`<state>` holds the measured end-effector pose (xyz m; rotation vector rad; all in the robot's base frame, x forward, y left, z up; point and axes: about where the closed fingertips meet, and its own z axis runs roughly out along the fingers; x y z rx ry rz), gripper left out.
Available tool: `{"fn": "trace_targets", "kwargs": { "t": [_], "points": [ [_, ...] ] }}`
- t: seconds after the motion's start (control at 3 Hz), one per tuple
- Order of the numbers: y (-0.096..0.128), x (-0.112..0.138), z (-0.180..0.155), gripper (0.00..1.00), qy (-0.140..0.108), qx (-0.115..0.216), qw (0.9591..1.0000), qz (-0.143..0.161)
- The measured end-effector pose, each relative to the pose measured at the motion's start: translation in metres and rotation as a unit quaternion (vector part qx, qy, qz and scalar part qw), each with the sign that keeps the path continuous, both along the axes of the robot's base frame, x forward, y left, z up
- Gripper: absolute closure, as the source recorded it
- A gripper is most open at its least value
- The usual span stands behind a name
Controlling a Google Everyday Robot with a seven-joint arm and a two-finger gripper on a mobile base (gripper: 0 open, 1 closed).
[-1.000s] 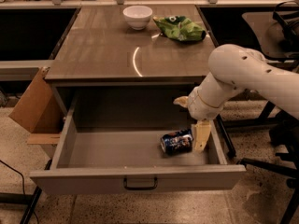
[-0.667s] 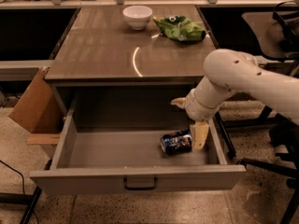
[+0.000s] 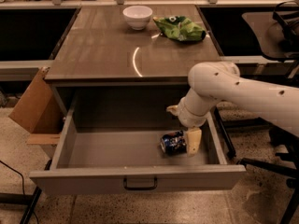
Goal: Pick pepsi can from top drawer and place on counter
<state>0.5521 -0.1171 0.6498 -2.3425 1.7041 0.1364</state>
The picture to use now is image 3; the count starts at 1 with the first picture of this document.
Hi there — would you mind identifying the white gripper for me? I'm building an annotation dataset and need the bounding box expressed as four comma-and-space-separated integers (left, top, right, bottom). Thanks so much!
166, 89, 215, 156

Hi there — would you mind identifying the blue pepsi can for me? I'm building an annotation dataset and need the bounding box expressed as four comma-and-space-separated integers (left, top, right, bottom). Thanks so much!
160, 131, 186, 155

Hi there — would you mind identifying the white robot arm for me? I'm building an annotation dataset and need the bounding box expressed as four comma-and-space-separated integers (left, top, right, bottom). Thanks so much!
167, 62, 299, 155

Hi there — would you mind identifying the grey open drawer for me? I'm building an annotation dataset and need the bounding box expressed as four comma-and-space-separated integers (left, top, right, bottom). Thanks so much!
30, 86, 246, 195

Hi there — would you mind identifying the grey cabinet counter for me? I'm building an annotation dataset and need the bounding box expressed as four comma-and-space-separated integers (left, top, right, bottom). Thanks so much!
44, 4, 230, 117

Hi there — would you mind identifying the black metal table leg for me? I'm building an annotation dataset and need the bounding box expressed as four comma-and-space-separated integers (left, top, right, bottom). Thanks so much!
214, 108, 236, 160

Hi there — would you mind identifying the green chip bag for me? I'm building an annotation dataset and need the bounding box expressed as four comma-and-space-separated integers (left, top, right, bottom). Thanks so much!
153, 16, 206, 42

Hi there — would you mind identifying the white ceramic bowl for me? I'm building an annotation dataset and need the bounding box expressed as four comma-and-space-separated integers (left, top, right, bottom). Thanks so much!
122, 6, 152, 30

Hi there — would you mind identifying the black office chair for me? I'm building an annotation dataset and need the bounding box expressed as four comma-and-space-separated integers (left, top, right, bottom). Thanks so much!
241, 1, 299, 224

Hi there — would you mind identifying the black drawer handle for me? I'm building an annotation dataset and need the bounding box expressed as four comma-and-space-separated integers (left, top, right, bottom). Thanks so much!
123, 177, 158, 191

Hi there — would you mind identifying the black floor cable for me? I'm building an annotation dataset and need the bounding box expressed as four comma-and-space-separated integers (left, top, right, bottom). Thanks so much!
0, 160, 40, 224

